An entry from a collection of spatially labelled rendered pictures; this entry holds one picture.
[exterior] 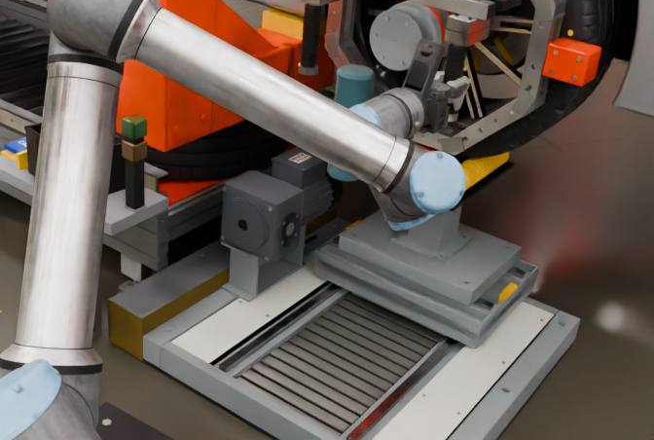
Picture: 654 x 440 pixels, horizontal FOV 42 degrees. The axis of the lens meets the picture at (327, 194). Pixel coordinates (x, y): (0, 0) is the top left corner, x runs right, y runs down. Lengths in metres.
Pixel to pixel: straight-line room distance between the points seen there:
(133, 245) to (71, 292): 1.01
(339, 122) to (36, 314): 0.52
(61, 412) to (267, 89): 0.51
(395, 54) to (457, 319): 0.71
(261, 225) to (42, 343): 0.87
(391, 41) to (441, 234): 0.64
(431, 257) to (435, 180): 1.00
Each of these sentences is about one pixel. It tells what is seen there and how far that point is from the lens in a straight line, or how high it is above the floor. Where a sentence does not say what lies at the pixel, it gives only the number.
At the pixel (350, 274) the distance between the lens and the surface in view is 2.29.
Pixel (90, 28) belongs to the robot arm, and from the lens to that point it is 1.25.
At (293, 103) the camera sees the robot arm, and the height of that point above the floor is 0.91.
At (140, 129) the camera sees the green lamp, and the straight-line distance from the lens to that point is 1.81.
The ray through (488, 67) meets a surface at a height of 0.72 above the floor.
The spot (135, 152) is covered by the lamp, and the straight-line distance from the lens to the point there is 1.82.
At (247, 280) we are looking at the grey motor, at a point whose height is 0.12.
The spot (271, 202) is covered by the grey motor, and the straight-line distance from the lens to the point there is 2.05.
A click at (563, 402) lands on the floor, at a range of 2.25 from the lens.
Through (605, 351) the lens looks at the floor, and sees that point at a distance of 2.48.
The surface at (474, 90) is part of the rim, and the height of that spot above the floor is 0.70.
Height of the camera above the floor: 1.36
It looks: 27 degrees down
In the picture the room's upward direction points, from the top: 6 degrees clockwise
